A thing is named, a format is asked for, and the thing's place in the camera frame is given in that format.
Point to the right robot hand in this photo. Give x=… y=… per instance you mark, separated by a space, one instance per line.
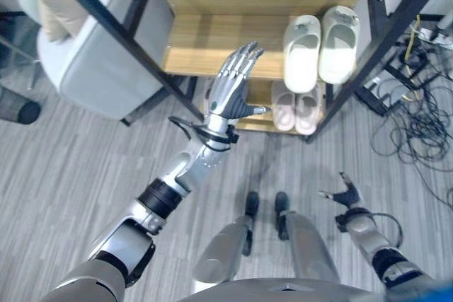
x=348 y=194

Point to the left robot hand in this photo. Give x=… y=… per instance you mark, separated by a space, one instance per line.
x=226 y=87

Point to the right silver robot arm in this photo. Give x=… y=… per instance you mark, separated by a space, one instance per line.
x=382 y=245

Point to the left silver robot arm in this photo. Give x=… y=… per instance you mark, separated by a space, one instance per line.
x=148 y=213

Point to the pink slipper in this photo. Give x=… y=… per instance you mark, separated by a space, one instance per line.
x=284 y=107
x=307 y=111

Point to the silver robot right leg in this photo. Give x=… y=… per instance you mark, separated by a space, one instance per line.
x=304 y=242

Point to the white slipper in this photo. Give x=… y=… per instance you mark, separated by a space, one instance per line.
x=338 y=44
x=302 y=53

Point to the silver robot torso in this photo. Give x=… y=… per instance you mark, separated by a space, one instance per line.
x=283 y=291

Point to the grey armchair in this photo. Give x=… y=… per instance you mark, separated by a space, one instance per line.
x=99 y=58

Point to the beige cushion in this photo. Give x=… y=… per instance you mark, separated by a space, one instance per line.
x=67 y=1

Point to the black frame wooden shoe rack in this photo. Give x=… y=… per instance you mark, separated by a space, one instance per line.
x=262 y=44

